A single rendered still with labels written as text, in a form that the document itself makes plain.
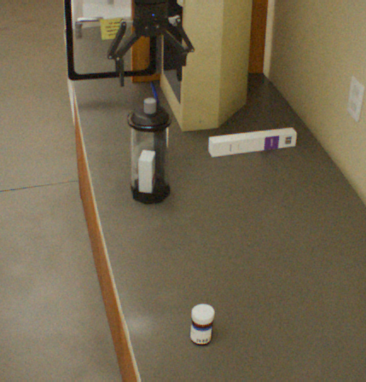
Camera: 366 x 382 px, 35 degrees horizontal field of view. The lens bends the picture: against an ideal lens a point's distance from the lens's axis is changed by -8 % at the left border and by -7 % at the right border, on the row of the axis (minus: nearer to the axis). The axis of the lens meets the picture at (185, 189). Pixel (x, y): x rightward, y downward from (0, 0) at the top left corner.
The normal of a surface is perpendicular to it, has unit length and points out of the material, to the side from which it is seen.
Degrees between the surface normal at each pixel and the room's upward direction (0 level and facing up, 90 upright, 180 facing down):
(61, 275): 0
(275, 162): 0
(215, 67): 90
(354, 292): 2
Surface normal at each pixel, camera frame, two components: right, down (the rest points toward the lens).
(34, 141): 0.03, -0.81
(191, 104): 0.24, 0.58
